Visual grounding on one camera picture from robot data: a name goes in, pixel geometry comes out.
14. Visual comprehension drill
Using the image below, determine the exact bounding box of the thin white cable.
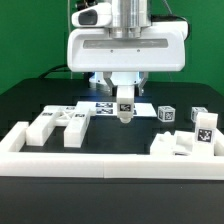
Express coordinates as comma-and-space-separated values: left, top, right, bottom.
66, 0, 73, 38

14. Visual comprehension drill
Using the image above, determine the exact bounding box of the black cable hose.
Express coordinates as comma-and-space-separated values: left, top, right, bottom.
38, 0, 98, 80

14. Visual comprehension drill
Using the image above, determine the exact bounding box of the white tagged cube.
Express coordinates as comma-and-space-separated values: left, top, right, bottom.
157, 106, 176, 122
191, 107, 208, 123

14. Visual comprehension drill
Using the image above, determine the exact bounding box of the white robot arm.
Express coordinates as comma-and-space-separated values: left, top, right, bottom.
67, 0, 190, 94

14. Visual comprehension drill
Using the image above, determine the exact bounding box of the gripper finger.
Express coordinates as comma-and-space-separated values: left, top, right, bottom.
138, 72, 148, 95
103, 72, 115, 96

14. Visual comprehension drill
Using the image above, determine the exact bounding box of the white tagged cube left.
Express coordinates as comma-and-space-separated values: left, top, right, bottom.
157, 106, 176, 122

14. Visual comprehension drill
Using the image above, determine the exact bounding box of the small white chair part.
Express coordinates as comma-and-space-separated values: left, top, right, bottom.
116, 85, 134, 124

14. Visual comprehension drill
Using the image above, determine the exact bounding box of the white chair seat block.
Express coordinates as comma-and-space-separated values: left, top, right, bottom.
150, 130, 224, 156

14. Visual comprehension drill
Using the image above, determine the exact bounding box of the white tagged cube right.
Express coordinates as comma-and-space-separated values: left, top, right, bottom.
191, 107, 208, 123

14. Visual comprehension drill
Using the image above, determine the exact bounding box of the white chair back frame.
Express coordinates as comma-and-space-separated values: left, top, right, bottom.
26, 105, 91, 148

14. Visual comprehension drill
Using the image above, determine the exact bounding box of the white marker base sheet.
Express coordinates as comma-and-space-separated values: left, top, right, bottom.
76, 101, 157, 117

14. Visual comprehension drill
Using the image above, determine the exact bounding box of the white U-shaped fence frame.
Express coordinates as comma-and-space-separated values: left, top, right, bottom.
0, 122, 224, 180

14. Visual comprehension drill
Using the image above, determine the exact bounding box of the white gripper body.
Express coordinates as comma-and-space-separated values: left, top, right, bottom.
67, 0, 189, 72

